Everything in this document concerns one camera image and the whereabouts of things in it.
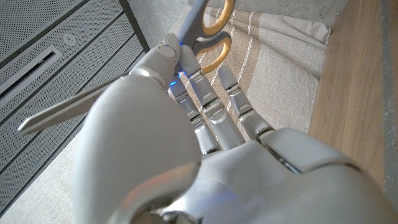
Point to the white round ceiling sensor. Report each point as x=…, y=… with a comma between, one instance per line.
x=69, y=39

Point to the long ceiling vent slot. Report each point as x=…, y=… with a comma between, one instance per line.
x=28, y=73

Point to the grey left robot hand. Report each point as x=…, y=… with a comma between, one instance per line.
x=140, y=140

